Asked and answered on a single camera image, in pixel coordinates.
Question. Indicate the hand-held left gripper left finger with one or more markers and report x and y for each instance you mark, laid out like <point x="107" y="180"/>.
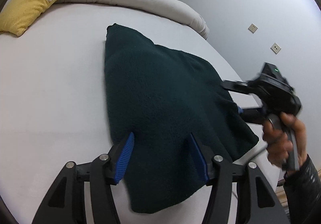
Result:
<point x="124" y="161"/>

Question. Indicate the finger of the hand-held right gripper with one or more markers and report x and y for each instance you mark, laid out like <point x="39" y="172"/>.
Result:
<point x="235" y="86"/>
<point x="250" y="115"/>

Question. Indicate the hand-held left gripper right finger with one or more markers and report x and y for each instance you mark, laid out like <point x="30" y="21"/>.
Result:
<point x="199" y="158"/>

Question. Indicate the dark green knit sweater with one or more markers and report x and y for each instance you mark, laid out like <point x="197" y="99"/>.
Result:
<point x="155" y="93"/>

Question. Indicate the person's right forearm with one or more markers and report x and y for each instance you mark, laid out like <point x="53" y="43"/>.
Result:
<point x="303" y="189"/>

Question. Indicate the person's right hand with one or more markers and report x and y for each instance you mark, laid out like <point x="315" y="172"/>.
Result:
<point x="278" y="146"/>

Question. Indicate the yellow patterned pillow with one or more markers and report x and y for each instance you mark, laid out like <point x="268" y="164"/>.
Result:
<point x="32" y="1"/>

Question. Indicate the beige wall socket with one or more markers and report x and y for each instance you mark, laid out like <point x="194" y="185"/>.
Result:
<point x="252" y="27"/>
<point x="275" y="48"/>

